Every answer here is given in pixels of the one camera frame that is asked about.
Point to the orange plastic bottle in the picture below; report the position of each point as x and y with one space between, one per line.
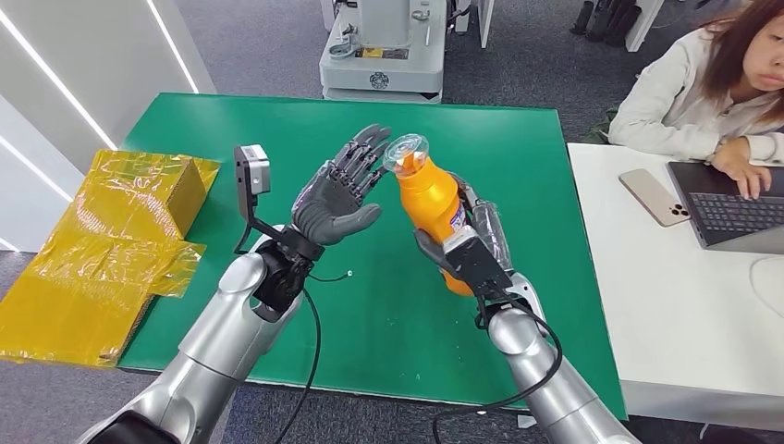
429 196

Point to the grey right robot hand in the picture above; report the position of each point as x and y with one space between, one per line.
493 227

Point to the white panel board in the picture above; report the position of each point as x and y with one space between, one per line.
486 21

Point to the dark grey laptop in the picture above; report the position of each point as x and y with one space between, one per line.
729 214

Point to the grey robot base machine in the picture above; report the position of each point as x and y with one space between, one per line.
383 61

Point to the yellow taped cardboard box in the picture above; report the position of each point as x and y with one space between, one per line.
110 245

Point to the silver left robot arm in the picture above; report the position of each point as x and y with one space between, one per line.
220 343

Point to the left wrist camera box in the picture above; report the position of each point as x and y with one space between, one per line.
252 174

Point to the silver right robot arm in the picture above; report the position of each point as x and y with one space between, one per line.
551 392

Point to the white furniture leg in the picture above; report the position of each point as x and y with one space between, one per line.
643 21

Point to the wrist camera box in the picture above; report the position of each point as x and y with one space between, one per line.
252 174
475 260

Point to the person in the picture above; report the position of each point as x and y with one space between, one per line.
674 104

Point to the white desk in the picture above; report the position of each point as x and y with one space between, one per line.
674 306

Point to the beige smartphone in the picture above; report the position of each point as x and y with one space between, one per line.
653 196

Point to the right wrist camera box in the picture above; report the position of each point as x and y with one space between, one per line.
475 260

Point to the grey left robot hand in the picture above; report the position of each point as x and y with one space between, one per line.
331 202

